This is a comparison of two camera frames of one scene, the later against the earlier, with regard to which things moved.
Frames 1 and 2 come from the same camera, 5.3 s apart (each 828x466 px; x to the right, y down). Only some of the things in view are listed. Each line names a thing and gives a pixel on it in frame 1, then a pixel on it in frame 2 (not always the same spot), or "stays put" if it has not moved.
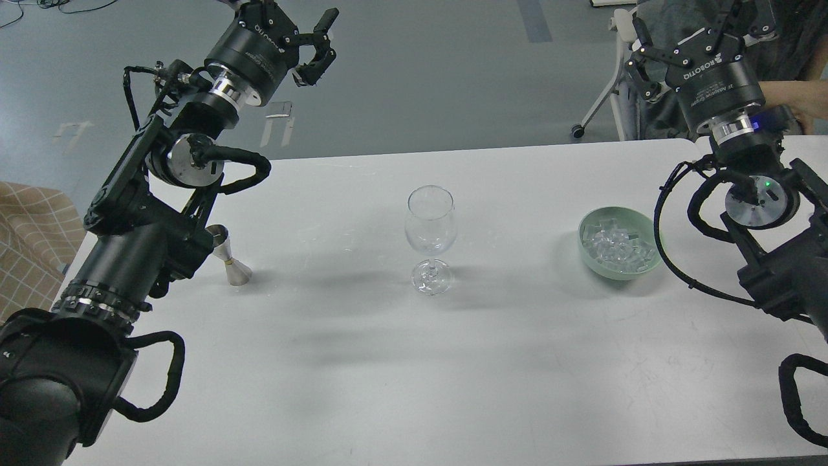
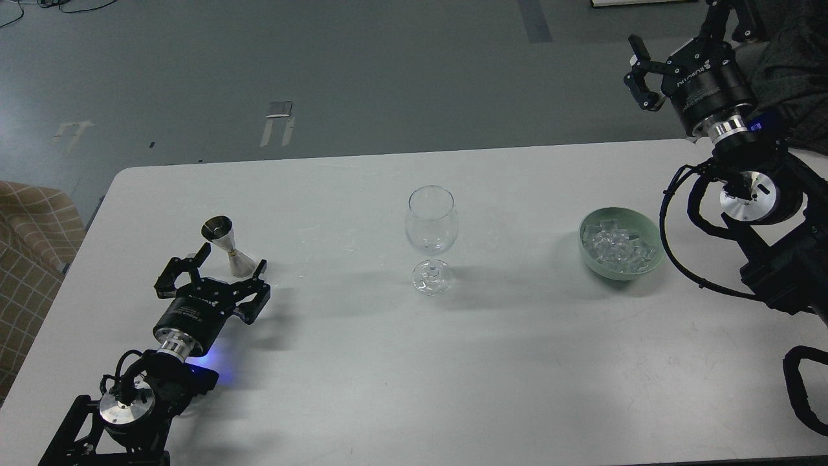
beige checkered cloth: (39, 230) stays put
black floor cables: (59, 4) stays put
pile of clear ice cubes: (616, 248) stays put
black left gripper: (259, 44) → (200, 309)
